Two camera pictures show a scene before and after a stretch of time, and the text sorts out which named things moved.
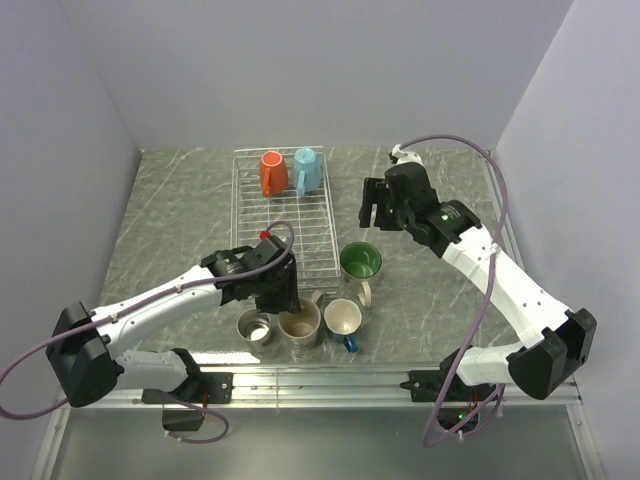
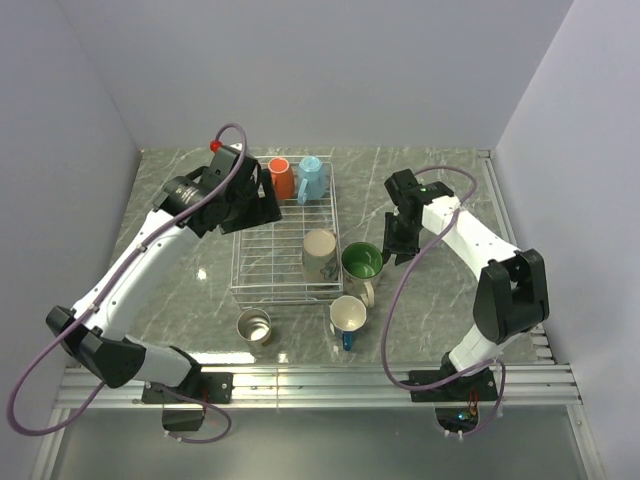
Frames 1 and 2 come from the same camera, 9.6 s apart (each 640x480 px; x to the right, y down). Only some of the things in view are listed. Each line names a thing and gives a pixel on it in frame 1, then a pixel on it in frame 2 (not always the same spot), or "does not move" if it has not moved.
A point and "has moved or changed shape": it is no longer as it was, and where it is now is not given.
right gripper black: x=381 y=188 -> x=404 y=251
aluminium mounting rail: x=261 y=386 does not move
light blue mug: x=306 y=171 has moved or changed shape
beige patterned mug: x=300 y=329 -> x=319 y=256
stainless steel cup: x=254 y=327 does not move
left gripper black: x=288 y=299 -> x=265 y=208
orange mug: x=273 y=173 has moved or changed shape
